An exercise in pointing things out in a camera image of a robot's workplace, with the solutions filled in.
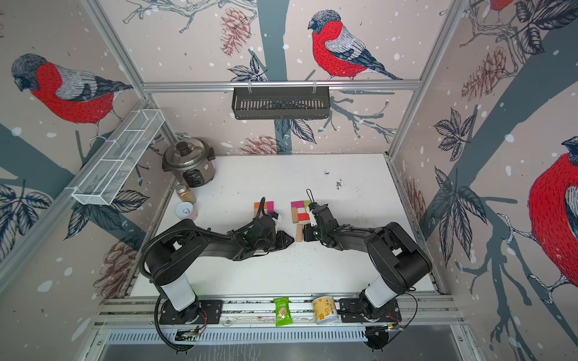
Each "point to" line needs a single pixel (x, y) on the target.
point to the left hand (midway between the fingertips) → (297, 239)
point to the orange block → (257, 204)
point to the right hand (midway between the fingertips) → (304, 228)
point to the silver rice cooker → (190, 160)
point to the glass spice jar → (185, 193)
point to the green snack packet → (283, 317)
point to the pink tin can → (186, 210)
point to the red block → (302, 216)
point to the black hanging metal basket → (288, 104)
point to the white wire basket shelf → (118, 159)
